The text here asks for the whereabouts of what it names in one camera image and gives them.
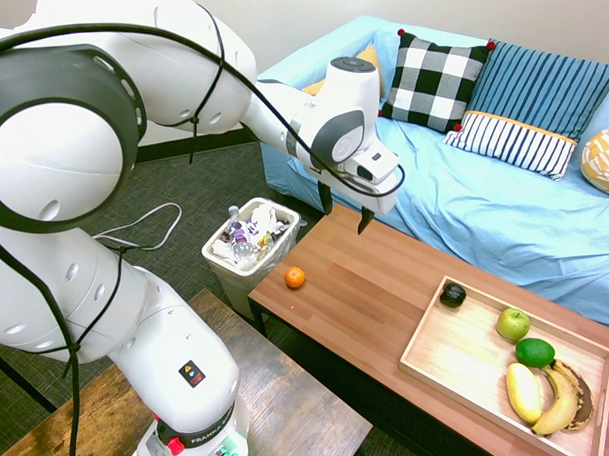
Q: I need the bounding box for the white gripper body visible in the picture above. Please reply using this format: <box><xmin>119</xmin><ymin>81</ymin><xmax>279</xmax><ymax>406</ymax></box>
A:
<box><xmin>305</xmin><ymin>157</ymin><xmax>405</xmax><ymax>220</ymax></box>

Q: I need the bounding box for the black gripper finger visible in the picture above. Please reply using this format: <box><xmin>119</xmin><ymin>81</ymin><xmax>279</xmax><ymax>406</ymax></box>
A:
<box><xmin>355</xmin><ymin>206</ymin><xmax>378</xmax><ymax>236</ymax></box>
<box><xmin>316</xmin><ymin>180</ymin><xmax>336</xmax><ymax>217</ymax></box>

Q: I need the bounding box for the orange tangerine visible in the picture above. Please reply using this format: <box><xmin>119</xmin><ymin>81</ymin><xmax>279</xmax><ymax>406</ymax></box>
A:
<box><xmin>284</xmin><ymin>265</ymin><xmax>308</xmax><ymax>290</ymax></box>

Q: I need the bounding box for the light wooden tray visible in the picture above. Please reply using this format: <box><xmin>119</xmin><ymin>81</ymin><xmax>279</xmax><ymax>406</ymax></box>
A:
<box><xmin>394</xmin><ymin>269</ymin><xmax>609</xmax><ymax>456</ymax></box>

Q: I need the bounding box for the crumpled white paper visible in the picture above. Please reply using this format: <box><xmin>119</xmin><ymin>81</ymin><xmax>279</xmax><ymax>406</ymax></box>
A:
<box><xmin>247</xmin><ymin>200</ymin><xmax>287</xmax><ymax>236</ymax></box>

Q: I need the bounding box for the reddish wooden coffee table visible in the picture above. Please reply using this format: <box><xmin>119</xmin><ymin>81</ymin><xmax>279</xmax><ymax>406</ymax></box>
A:
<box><xmin>244</xmin><ymin>192</ymin><xmax>609</xmax><ymax>456</ymax></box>

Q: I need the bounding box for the clear plastic bottle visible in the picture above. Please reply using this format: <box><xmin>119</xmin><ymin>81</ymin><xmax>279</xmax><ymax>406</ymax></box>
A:
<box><xmin>227</xmin><ymin>205</ymin><xmax>257</xmax><ymax>258</ymax></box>

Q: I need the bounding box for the light blue covered sofa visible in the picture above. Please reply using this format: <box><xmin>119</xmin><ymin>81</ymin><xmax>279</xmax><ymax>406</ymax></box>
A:
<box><xmin>254</xmin><ymin>5</ymin><xmax>609</xmax><ymax>348</ymax></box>

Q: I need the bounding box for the black avocado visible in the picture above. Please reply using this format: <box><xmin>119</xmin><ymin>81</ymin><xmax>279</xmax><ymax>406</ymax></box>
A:
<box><xmin>439</xmin><ymin>282</ymin><xmax>468</xmax><ymax>309</ymax></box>

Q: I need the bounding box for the black white checkered pillow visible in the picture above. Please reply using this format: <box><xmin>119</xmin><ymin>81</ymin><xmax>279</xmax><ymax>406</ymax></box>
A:
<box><xmin>376</xmin><ymin>24</ymin><xmax>500</xmax><ymax>137</ymax></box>

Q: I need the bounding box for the white trash bin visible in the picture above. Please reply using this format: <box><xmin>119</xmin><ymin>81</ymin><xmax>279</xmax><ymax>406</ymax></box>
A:
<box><xmin>198</xmin><ymin>195</ymin><xmax>307</xmax><ymax>324</ymax></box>

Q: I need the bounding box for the white navy striped pillow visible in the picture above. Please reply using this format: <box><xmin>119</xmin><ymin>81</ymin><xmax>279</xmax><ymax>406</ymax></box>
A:
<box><xmin>441</xmin><ymin>105</ymin><xmax>581</xmax><ymax>186</ymax></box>

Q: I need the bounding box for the plain orange pillow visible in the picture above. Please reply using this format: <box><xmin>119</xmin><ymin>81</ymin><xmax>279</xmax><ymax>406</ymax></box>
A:
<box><xmin>299</xmin><ymin>43</ymin><xmax>387</xmax><ymax>100</ymax></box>

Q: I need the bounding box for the green apple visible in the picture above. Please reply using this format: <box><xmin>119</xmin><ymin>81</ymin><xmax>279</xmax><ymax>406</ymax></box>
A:
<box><xmin>494</xmin><ymin>306</ymin><xmax>533</xmax><ymax>344</ymax></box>

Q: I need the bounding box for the dark rustic wooden table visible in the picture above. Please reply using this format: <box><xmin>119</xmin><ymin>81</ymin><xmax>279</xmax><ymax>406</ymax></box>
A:
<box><xmin>0</xmin><ymin>282</ymin><xmax>375</xmax><ymax>456</ymax></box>

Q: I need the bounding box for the blue striped pillow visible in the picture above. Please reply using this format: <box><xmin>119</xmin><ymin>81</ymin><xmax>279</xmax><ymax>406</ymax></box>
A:
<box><xmin>461</xmin><ymin>35</ymin><xmax>609</xmax><ymax>146</ymax></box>

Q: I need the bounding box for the green lime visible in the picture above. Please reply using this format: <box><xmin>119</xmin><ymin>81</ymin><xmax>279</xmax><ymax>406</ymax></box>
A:
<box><xmin>514</xmin><ymin>336</ymin><xmax>558</xmax><ymax>371</ymax></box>

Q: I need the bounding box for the yellow white patterned pillow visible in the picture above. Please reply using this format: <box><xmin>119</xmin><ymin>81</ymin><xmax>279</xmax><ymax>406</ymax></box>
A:
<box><xmin>578</xmin><ymin>121</ymin><xmax>609</xmax><ymax>197</ymax></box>

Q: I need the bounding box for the long yellow banana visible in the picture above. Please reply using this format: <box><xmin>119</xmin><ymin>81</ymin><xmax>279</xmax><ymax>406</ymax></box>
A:
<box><xmin>527</xmin><ymin>362</ymin><xmax>580</xmax><ymax>437</ymax></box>

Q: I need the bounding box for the brown overripe banana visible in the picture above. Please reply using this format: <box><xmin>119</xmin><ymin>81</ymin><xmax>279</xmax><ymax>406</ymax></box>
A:
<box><xmin>552</xmin><ymin>357</ymin><xmax>597</xmax><ymax>432</ymax></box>

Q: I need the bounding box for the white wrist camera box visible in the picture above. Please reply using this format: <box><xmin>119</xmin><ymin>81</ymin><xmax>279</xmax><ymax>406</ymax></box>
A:
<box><xmin>349</xmin><ymin>138</ymin><xmax>401</xmax><ymax>186</ymax></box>

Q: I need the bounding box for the white floor cable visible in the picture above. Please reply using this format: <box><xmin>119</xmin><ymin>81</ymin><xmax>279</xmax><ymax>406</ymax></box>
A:
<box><xmin>90</xmin><ymin>201</ymin><xmax>185</xmax><ymax>254</ymax></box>

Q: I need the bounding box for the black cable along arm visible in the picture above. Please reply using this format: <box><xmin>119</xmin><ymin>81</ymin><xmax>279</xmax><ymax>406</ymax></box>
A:
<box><xmin>0</xmin><ymin>12</ymin><xmax>417</xmax><ymax>456</ymax></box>

